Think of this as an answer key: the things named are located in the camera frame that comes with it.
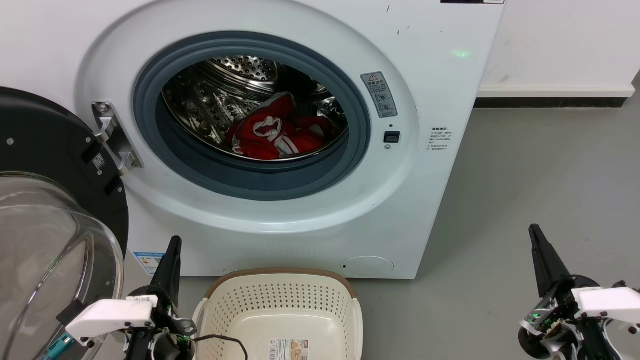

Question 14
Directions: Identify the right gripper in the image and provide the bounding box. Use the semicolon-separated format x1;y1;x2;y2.
517;224;621;360

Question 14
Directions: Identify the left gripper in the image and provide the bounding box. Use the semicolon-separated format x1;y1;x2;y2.
125;236;197;360

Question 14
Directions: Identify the red and white garment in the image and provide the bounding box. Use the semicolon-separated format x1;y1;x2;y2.
225;91;333;161

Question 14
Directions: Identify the cream plastic laundry basket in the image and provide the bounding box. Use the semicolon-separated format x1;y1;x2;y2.
191;268;364;360

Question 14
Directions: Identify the black washer door glass bowl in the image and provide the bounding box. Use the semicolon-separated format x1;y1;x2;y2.
0;86;130;360

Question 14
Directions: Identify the stainless steel washing machine drum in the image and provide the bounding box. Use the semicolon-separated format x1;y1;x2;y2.
161;55;349;162

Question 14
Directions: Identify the blue energy label sticker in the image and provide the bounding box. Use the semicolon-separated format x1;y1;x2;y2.
133;251;166;276

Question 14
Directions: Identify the white front-load washing machine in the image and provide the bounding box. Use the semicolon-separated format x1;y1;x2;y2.
0;0;506;280

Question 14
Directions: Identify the grey rubber door gasket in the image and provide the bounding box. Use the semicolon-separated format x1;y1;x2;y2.
132;31;372;202

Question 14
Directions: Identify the silver metal door hinge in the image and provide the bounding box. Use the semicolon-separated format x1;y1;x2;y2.
91;100;145;176

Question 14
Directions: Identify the small printed text label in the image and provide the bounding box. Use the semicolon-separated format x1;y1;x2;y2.
427;126;453;152

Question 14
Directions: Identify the white and black baseboard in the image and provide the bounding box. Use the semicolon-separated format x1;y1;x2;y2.
474;84;637;109

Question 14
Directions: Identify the round drain filter cover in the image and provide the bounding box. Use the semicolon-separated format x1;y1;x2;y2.
341;256;395;276

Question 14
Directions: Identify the grey warning sticker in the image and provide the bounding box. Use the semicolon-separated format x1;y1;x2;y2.
360;71;399;119

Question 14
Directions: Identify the thin black cable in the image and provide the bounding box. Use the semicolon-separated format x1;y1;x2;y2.
192;334;249;360

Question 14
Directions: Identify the teal cable connector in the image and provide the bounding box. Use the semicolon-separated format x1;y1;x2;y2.
42;334;76;360

